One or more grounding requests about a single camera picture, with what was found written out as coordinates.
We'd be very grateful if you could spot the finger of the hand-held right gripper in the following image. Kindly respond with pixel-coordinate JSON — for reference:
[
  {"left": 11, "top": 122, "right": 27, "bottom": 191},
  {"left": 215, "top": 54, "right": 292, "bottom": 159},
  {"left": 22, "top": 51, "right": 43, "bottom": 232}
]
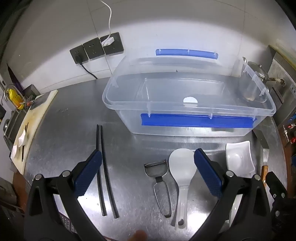
[{"left": 265, "top": 171, "right": 288, "bottom": 200}]

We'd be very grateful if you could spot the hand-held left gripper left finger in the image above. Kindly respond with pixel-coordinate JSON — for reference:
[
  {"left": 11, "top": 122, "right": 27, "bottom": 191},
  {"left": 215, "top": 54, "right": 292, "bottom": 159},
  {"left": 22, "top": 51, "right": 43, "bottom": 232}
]
[{"left": 24, "top": 149, "right": 109, "bottom": 241}]

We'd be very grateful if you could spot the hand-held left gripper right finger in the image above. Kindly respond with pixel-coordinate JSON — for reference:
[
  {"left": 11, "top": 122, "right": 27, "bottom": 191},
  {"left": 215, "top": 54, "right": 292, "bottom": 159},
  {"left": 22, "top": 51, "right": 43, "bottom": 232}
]
[{"left": 194, "top": 148, "right": 272, "bottom": 241}]

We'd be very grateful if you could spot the wooden-handled knife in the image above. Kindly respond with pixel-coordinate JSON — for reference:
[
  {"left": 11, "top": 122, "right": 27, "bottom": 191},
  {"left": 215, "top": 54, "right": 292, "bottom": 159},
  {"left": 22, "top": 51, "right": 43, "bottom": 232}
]
[{"left": 261, "top": 165, "right": 269, "bottom": 186}]

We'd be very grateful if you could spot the white rice paddle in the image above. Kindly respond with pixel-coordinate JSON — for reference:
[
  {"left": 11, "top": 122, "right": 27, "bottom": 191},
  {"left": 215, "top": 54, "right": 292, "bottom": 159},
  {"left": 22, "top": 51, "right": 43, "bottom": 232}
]
[{"left": 168, "top": 148, "right": 197, "bottom": 230}]

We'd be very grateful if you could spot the white square dish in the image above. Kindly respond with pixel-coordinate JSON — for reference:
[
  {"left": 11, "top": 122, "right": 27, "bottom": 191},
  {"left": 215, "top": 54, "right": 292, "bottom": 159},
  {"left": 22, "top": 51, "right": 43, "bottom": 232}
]
[{"left": 225, "top": 140, "right": 256, "bottom": 178}]

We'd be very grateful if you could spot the metal peeler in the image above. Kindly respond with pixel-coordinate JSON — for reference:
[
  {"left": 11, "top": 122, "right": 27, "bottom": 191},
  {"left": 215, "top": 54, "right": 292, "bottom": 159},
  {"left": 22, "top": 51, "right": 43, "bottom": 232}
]
[{"left": 144, "top": 159, "right": 173, "bottom": 218}]

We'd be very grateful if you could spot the clear plastic box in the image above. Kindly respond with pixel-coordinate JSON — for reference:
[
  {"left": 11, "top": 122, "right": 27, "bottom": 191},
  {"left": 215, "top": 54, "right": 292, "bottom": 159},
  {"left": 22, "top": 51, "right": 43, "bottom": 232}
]
[{"left": 102, "top": 48, "right": 277, "bottom": 137}]

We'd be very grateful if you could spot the dark chopstick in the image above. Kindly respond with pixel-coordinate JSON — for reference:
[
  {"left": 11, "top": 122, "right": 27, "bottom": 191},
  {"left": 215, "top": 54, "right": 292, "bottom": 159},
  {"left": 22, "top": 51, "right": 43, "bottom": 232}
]
[{"left": 21, "top": 123, "right": 29, "bottom": 161}]

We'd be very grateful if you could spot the pale cutting board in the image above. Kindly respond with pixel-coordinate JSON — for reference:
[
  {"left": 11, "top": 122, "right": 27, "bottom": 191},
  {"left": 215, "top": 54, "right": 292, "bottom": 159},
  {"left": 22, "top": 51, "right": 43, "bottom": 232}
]
[{"left": 10, "top": 90, "right": 58, "bottom": 175}]

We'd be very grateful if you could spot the stainless steel appliance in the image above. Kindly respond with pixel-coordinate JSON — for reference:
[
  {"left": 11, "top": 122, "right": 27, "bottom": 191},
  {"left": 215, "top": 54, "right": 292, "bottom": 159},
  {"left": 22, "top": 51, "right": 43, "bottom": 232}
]
[{"left": 268, "top": 45, "right": 296, "bottom": 126}]

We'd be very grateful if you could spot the metal container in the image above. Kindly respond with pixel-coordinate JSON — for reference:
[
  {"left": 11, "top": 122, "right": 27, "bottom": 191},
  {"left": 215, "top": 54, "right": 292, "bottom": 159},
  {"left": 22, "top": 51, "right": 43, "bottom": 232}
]
[{"left": 3, "top": 111, "right": 22, "bottom": 144}]

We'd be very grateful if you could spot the yellow plastic object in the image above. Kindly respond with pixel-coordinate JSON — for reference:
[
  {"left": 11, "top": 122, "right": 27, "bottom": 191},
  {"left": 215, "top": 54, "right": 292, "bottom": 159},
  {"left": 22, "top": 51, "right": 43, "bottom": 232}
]
[{"left": 6, "top": 89, "right": 25, "bottom": 109}]

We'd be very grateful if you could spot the stainless steel kettle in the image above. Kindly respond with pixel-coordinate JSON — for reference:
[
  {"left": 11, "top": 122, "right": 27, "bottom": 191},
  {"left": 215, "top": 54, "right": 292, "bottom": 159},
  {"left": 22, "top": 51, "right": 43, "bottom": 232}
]
[{"left": 240, "top": 61, "right": 270, "bottom": 102}]

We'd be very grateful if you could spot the black plug with cable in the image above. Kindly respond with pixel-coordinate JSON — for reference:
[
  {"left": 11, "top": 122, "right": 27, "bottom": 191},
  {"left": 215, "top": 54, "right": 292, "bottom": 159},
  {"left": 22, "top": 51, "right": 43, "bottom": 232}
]
[{"left": 75, "top": 54, "right": 97, "bottom": 80}]

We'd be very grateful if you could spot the dark wall socket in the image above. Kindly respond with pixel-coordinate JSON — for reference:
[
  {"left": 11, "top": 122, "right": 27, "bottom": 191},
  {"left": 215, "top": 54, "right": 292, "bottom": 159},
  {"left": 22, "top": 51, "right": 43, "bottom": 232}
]
[
  {"left": 70, "top": 45, "right": 89, "bottom": 64},
  {"left": 83, "top": 37, "right": 105, "bottom": 60},
  {"left": 100, "top": 32, "right": 124, "bottom": 55}
]

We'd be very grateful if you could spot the white charger with cable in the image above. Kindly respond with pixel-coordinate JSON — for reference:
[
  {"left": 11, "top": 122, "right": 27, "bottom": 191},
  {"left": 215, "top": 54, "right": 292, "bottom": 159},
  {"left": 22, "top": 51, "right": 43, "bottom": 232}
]
[{"left": 100, "top": 0, "right": 115, "bottom": 47}]

